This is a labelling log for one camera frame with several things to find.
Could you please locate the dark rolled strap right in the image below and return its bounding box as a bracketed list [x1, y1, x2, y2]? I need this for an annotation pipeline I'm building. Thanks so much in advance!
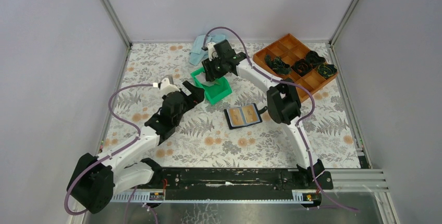
[317, 64, 338, 80]

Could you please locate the stack of cards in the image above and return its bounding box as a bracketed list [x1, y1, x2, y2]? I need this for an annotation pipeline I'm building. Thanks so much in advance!
[201, 80, 220, 87]

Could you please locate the green plastic bin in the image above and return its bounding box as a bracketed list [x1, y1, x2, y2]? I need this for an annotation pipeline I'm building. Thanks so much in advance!
[191, 67, 232, 105]

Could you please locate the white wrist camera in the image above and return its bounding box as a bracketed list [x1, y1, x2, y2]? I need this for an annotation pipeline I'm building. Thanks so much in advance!
[206, 42, 218, 61]
[152, 75, 179, 95]

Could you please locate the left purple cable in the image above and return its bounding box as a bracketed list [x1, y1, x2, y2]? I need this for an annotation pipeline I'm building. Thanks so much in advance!
[64, 82, 161, 224]

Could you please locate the dark rolled strap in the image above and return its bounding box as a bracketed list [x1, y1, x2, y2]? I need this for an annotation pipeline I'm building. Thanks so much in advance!
[305, 50, 326, 68]
[317, 64, 338, 80]
[264, 54, 291, 77]
[291, 58, 313, 78]

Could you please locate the orange compartment tray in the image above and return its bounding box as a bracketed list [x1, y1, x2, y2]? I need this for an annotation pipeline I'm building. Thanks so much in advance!
[253, 33, 338, 99]

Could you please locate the gold credit card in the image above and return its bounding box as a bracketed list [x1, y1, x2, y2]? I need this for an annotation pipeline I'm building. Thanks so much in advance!
[228, 108, 244, 127]

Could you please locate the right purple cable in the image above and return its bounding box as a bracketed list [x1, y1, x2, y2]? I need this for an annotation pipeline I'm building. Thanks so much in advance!
[203, 26, 360, 213]

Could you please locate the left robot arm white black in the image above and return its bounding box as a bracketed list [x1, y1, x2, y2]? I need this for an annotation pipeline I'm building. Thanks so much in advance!
[64, 78, 204, 216]

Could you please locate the purple cable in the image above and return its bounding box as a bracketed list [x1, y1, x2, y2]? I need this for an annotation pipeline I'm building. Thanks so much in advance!
[203, 26, 360, 213]
[64, 82, 161, 224]

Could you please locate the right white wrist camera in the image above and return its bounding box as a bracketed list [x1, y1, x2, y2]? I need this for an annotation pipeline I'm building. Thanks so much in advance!
[206, 42, 218, 61]

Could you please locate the black card holder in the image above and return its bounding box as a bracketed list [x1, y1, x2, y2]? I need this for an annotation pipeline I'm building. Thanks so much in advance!
[224, 103, 267, 130]

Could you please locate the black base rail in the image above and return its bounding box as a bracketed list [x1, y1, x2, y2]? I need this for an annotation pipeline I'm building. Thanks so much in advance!
[139, 167, 334, 203]

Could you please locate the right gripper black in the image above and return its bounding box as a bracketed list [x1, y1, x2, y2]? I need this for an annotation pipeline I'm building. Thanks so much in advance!
[201, 55, 227, 83]

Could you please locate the dark rolled strap left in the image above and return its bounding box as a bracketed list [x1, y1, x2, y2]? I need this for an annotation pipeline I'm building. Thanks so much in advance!
[264, 54, 291, 77]

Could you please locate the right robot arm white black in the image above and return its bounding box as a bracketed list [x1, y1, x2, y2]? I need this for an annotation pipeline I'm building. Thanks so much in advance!
[202, 40, 325, 189]

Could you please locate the dark rolled strap top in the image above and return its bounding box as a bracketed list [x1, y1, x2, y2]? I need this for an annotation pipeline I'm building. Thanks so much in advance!
[305, 50, 326, 68]

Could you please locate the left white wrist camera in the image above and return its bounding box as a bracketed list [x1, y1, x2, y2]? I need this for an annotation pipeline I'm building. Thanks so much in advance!
[152, 75, 179, 95]

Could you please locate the light blue cloth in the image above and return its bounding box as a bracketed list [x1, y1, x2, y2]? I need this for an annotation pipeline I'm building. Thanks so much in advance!
[189, 34, 226, 66]

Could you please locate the dark rolled strap middle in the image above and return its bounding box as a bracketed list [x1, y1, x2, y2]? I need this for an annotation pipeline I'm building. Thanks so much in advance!
[291, 58, 313, 78]

